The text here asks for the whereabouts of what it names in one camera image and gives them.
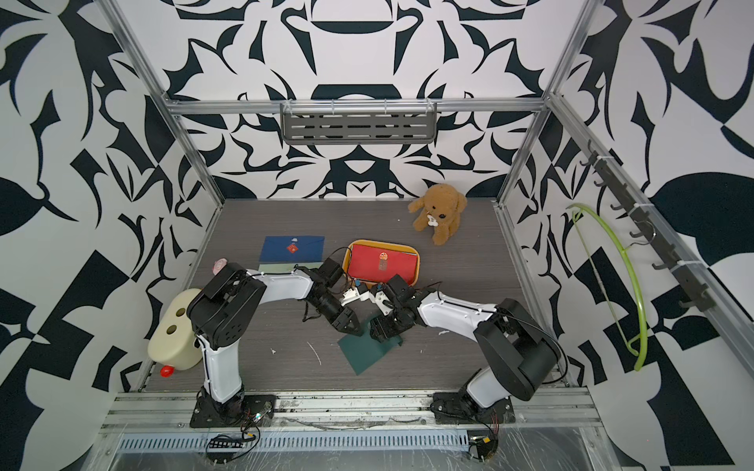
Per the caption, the dark green envelope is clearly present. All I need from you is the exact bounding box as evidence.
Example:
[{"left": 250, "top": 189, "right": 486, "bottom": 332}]
[{"left": 338, "top": 316, "right": 404, "bottom": 376}]

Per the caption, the light green envelope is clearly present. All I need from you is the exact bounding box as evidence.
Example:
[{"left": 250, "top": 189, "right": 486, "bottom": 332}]
[{"left": 258, "top": 262, "right": 322, "bottom": 273}]

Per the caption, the yellow plastic storage box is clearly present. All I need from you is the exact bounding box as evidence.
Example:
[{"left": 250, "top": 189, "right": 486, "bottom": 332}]
[{"left": 343, "top": 239, "right": 420, "bottom": 286}]

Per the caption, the red envelope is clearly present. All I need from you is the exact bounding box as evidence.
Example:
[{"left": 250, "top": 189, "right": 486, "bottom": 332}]
[{"left": 348, "top": 245, "right": 419, "bottom": 285}]

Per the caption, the dark blue envelope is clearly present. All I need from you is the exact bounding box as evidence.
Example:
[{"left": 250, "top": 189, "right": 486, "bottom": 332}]
[{"left": 259, "top": 235, "right": 325, "bottom": 264}]

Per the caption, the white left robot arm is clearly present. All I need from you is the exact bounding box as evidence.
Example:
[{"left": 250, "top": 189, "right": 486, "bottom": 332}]
[{"left": 187, "top": 259, "right": 362, "bottom": 406}]

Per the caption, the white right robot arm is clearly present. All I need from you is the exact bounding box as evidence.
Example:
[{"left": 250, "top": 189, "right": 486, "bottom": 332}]
[{"left": 367, "top": 276, "right": 563, "bottom": 412}]

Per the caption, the brown plush dog toy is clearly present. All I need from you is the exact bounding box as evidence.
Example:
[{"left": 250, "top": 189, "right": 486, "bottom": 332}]
[{"left": 408, "top": 184, "right": 469, "bottom": 246}]

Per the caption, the small pink toy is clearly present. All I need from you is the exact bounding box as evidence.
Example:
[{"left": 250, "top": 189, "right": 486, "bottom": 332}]
[{"left": 212, "top": 258, "right": 228, "bottom": 275}]

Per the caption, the grey perforated metal shelf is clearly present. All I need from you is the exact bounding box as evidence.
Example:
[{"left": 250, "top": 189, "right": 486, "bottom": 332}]
[{"left": 280, "top": 99, "right": 439, "bottom": 145}]

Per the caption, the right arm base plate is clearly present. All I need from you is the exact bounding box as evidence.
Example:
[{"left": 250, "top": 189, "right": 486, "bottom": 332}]
[{"left": 429, "top": 391, "right": 516, "bottom": 428}]

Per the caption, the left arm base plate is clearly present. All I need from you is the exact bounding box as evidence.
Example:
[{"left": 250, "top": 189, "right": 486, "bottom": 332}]
[{"left": 190, "top": 388, "right": 277, "bottom": 429}]

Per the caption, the black connector block with cables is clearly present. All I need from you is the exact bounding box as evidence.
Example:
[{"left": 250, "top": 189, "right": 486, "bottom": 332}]
[{"left": 203, "top": 425, "right": 261, "bottom": 465}]

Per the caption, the white slotted cable duct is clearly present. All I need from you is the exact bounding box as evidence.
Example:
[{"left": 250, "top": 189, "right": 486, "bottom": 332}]
[{"left": 117, "top": 429, "right": 470, "bottom": 455}]

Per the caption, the black hook rail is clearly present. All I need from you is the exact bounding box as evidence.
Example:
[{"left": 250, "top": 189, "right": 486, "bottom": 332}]
[{"left": 584, "top": 139, "right": 717, "bottom": 312}]

